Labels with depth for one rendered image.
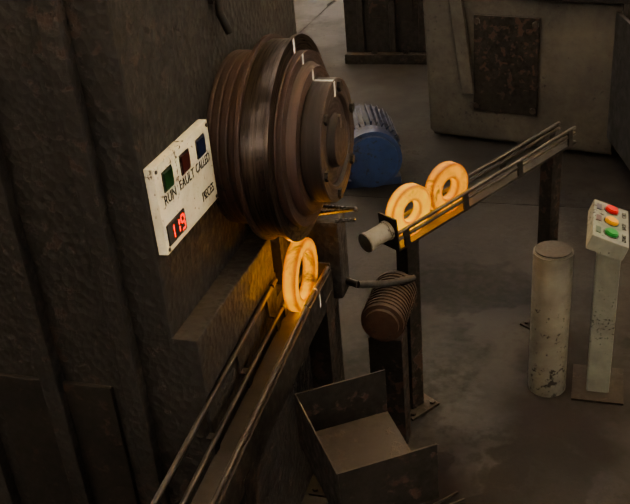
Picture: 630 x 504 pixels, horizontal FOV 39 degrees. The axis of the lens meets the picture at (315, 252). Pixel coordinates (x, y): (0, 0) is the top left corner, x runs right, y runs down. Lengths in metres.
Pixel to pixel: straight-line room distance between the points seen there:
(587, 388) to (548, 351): 0.21
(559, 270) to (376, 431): 1.02
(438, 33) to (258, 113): 3.02
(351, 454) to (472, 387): 1.21
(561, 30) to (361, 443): 3.03
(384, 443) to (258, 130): 0.70
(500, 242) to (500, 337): 0.72
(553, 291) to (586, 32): 2.01
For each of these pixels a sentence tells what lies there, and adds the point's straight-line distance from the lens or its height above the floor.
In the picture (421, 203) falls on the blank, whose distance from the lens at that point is 2.63.
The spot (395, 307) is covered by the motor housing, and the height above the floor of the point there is 0.52.
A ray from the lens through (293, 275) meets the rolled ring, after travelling 2.15.
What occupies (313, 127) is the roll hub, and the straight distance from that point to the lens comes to 1.92.
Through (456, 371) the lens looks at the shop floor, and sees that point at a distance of 3.15.
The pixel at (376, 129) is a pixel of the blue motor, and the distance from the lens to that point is 4.28.
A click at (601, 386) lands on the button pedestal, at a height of 0.03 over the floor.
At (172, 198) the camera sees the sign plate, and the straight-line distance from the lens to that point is 1.76.
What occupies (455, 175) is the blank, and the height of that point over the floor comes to 0.76.
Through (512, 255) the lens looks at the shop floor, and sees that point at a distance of 3.83.
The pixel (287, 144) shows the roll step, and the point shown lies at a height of 1.17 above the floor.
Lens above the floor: 1.87
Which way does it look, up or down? 29 degrees down
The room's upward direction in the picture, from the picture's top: 5 degrees counter-clockwise
